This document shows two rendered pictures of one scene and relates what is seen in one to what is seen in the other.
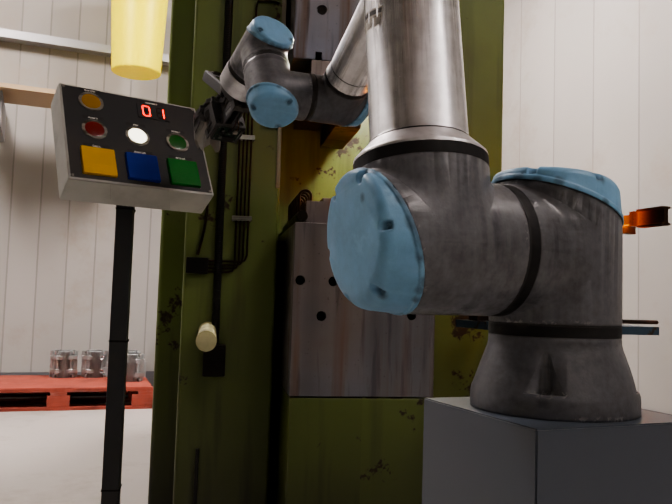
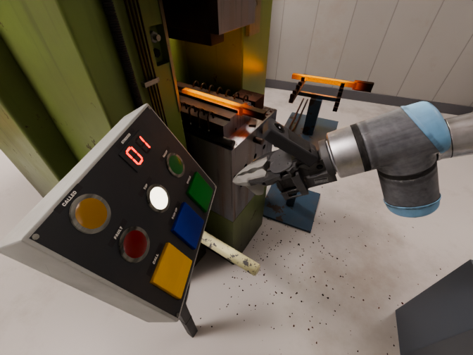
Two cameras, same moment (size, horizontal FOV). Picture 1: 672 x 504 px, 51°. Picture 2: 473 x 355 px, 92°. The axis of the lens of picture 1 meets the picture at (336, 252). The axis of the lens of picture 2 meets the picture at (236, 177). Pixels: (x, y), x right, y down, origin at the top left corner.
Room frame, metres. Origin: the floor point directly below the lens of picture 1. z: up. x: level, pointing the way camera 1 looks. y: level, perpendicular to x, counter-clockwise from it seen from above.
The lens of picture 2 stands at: (1.35, 0.59, 1.43)
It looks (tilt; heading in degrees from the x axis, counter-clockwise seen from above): 44 degrees down; 313
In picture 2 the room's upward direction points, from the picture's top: straight up
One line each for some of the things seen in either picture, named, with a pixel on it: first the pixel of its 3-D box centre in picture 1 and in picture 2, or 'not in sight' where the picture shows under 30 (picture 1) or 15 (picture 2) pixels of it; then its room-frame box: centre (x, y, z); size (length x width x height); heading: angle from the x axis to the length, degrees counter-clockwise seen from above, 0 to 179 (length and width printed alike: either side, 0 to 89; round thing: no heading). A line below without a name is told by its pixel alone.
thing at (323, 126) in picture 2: (553, 326); (307, 133); (1.84, -0.56, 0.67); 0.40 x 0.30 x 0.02; 109
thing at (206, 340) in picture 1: (207, 335); (209, 240); (1.76, 0.31, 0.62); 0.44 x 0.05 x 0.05; 10
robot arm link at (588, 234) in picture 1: (548, 248); not in sight; (0.84, -0.25, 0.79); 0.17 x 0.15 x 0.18; 113
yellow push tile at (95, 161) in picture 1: (98, 162); (172, 270); (1.57, 0.53, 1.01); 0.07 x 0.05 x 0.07; 125
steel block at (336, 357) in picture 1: (345, 308); (208, 148); (2.13, -0.03, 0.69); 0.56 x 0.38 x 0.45; 10
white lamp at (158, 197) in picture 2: (137, 136); (158, 198); (1.66, 0.48, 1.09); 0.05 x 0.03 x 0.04; 100
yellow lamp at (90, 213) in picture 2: (91, 101); (91, 213); (1.64, 0.58, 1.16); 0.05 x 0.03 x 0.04; 100
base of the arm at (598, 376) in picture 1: (553, 365); not in sight; (0.84, -0.26, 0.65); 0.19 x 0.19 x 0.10
